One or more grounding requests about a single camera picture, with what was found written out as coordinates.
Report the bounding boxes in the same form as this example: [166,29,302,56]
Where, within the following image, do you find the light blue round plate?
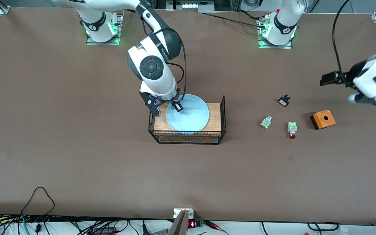
[166,94,210,132]

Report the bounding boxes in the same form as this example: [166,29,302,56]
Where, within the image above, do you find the wooden board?
[154,103,222,137]

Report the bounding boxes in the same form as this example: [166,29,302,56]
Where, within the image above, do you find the orange box with round hole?
[310,110,336,130]

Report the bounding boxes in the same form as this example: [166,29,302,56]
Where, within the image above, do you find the grey aluminium bar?
[168,210,189,235]

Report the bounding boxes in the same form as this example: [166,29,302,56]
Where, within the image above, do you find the red and black probe lead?
[204,220,229,235]

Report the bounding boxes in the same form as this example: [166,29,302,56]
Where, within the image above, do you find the black power adapter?
[92,226,117,235]

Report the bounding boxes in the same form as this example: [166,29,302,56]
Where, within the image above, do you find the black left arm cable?
[332,0,352,77]

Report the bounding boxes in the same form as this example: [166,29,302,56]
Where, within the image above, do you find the black wire mesh basket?
[148,94,227,145]

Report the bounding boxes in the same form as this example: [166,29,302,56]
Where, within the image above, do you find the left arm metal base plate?
[258,16,293,49]

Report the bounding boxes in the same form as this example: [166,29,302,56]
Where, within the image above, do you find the black cable across table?
[204,9,267,30]

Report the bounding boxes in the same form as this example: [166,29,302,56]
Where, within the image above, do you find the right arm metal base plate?
[86,13,123,45]

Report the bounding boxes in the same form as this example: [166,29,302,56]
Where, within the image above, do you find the white mounting bracket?
[173,208,195,219]

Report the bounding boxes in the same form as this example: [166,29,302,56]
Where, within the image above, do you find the coiled black cable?
[307,222,340,231]

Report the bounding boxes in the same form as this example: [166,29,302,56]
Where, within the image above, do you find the looped thin black cable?
[21,187,55,216]

